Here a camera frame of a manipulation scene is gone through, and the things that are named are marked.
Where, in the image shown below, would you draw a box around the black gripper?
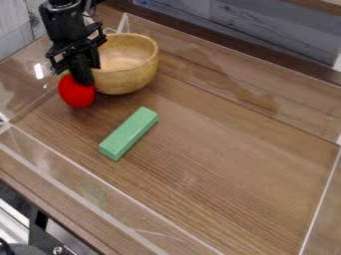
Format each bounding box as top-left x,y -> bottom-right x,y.
38,0 -> 107,86

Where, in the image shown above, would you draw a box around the red plush strawberry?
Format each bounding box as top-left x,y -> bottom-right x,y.
57,73 -> 96,109

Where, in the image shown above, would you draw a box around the wooden bowl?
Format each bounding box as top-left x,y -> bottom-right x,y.
92,33 -> 160,96

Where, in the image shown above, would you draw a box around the green rectangular block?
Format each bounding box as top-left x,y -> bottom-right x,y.
99,107 -> 159,161

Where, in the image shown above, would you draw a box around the clear acrylic tray walls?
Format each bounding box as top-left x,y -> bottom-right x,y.
0,13 -> 341,255

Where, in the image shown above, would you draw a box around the clear acrylic corner bracket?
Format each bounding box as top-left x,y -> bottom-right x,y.
81,11 -> 132,36

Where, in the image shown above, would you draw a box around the black cable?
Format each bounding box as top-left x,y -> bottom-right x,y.
0,237 -> 16,255

